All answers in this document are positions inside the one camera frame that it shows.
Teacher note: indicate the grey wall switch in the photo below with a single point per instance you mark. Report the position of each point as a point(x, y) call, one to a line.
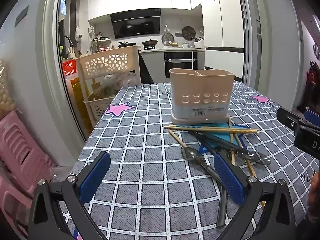
point(21, 17)

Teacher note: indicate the beige utensil holder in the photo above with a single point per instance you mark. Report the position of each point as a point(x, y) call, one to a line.
point(200, 87)

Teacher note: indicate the black kitchen faucet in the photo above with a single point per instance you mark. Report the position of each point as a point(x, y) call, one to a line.
point(67, 38)

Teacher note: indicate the lidded cooking pot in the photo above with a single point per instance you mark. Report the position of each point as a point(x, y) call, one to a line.
point(150, 43)

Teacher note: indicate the dark round steamer tray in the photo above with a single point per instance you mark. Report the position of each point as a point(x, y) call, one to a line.
point(189, 33)

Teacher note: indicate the round metal rack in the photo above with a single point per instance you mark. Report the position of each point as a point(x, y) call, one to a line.
point(167, 40)

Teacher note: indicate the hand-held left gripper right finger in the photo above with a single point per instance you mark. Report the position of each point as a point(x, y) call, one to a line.
point(228, 177)

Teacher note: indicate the pink plastic stool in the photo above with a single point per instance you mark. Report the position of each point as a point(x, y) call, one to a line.
point(10, 200)
point(22, 142)

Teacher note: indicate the beige flower-cut storage cart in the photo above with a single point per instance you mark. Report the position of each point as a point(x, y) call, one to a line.
point(107, 62)

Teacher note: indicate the white rice cooker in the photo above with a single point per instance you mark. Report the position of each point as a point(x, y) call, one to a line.
point(199, 43)

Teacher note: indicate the red plastic basket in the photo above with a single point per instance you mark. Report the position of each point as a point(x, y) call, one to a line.
point(68, 67)

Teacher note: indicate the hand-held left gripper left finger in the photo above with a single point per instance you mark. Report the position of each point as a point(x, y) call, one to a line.
point(96, 173)

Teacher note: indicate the white refrigerator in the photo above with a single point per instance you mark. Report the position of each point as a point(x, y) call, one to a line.
point(225, 25)

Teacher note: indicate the person's right forearm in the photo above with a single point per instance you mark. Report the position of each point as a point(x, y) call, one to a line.
point(315, 192)

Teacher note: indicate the red and black scooter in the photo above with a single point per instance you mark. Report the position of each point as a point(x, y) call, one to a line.
point(312, 80)

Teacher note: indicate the white hanging plastic bag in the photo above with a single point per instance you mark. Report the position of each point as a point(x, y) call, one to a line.
point(78, 33)

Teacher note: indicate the seasoning bottle rack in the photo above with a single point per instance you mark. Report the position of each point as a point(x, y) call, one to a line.
point(101, 45)

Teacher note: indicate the blue patterned hanging cloth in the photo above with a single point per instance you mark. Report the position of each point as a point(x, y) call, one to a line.
point(63, 5)

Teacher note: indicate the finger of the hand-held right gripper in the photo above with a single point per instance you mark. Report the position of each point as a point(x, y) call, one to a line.
point(287, 117)
point(312, 117)

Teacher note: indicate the black range hood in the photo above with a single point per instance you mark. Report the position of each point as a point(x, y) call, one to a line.
point(136, 23)

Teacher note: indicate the pink star sticker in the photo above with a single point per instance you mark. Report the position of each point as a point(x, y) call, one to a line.
point(118, 109)
point(261, 99)

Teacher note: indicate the white chopstick caddy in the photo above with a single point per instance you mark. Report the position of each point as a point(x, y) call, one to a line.
point(71, 52)

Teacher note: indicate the white upper kitchen cabinet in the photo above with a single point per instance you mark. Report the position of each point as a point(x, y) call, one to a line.
point(140, 2)

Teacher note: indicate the grey sliding door frame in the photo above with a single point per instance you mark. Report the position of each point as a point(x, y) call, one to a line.
point(50, 55)

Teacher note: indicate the black built-in oven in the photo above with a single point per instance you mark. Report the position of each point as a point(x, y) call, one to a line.
point(181, 65)

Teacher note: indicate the yellow cooking oil bottle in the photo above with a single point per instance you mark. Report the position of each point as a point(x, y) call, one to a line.
point(75, 97)

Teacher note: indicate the beige lumpy bag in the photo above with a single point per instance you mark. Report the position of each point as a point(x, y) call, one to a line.
point(6, 90)

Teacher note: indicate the grey checked tablecloth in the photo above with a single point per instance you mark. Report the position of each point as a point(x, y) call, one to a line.
point(140, 155)

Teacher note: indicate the black wok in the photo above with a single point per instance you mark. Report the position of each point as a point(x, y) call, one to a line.
point(126, 44)

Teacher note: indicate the blue star sticker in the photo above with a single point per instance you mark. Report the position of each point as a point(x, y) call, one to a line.
point(222, 137)

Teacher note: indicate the clear plastic bag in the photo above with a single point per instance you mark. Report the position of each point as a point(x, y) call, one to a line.
point(122, 82)

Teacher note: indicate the plain wooden chopstick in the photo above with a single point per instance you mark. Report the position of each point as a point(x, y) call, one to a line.
point(225, 129)
point(249, 169)
point(177, 138)
point(231, 142)

